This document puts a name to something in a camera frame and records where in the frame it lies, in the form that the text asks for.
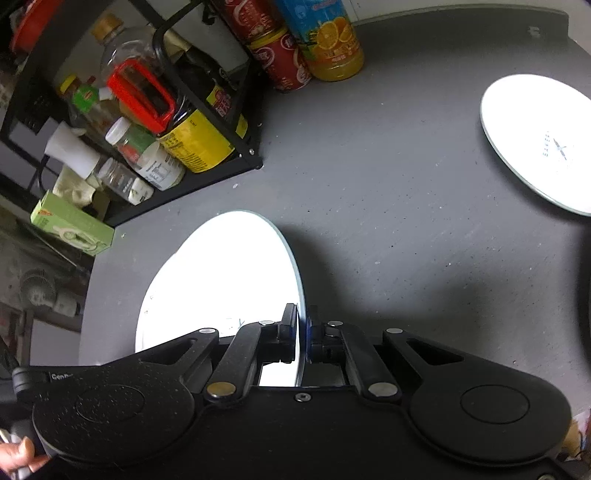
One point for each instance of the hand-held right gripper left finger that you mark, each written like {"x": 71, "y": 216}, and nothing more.
{"x": 291, "y": 333}

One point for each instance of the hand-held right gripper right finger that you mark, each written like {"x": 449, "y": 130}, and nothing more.
{"x": 310, "y": 339}

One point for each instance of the white plate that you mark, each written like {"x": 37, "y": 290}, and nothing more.
{"x": 531, "y": 120}
{"x": 221, "y": 277}

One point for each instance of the person's left hand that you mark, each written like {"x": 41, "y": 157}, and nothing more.
{"x": 18, "y": 454}

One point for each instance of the small white fan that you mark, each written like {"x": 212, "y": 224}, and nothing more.
{"x": 39, "y": 288}

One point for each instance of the green cardboard box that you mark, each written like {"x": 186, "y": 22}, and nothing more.
{"x": 69, "y": 221}

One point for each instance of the black metal rack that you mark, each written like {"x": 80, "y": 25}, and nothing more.
{"x": 203, "y": 182}

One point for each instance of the white crumpled cloth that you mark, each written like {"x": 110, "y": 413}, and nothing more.
{"x": 74, "y": 187}

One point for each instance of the white pill bottle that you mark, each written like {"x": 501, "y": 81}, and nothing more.
{"x": 161, "y": 168}

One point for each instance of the small clear glass jar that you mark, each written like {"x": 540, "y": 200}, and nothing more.
{"x": 122, "y": 182}

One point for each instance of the green jar white lid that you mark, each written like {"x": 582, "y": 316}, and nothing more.
{"x": 131, "y": 141}

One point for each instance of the yellow cap green label bottle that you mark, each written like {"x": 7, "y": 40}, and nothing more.
{"x": 85, "y": 98}

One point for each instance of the orange juice bottle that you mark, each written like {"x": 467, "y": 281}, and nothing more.
{"x": 330, "y": 41}

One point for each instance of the red plastic basket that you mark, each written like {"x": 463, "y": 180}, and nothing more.
{"x": 32, "y": 25}

